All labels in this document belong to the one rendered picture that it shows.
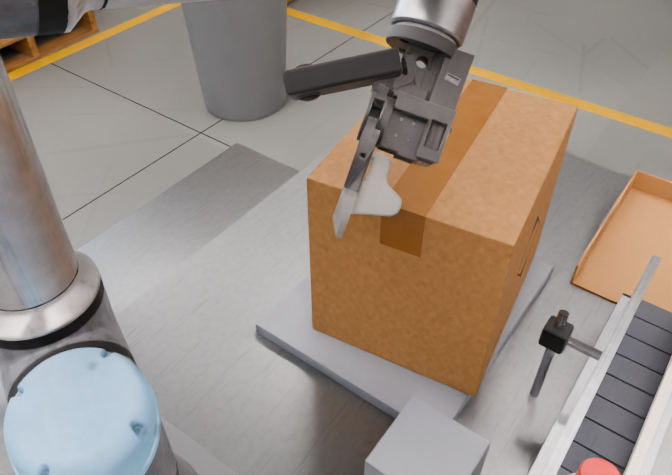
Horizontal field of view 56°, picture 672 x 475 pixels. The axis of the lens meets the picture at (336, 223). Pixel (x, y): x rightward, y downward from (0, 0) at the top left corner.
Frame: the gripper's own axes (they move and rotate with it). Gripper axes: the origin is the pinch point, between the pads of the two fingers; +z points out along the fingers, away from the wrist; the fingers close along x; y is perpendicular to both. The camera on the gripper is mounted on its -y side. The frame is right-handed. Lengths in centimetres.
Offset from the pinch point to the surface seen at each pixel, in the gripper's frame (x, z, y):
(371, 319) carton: 17.5, 10.9, 8.5
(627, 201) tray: 50, -19, 48
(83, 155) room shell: 202, 18, -109
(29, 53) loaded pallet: 265, -18, -179
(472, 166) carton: 9.9, -11.0, 12.6
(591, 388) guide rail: 5.3, 7.9, 32.3
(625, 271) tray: 37, -6, 46
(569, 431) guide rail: 1.3, 12.2, 29.8
